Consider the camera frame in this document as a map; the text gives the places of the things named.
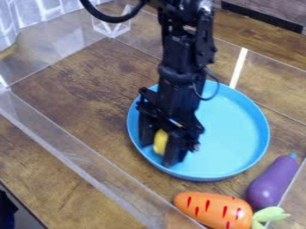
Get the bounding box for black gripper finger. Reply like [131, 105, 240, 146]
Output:
[162, 131, 199, 168]
[139, 114, 159, 147]

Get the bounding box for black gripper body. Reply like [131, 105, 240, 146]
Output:
[136, 66, 206, 139]

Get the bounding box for white patterned curtain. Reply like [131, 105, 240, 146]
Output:
[0, 0, 85, 52]

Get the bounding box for orange toy carrot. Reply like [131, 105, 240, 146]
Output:
[174, 191, 290, 229]

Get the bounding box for blue round tray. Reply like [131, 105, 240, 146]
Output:
[127, 81, 270, 182]

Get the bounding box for yellow toy lemon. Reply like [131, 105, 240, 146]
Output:
[152, 129, 168, 156]

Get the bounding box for black cable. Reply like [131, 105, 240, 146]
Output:
[77, 0, 220, 102]

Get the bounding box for purple toy eggplant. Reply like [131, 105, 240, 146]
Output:
[246, 153, 299, 209]

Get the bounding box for clear acrylic enclosure wall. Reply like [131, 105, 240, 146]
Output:
[0, 5, 306, 229]

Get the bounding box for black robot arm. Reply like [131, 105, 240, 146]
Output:
[136, 0, 216, 167]

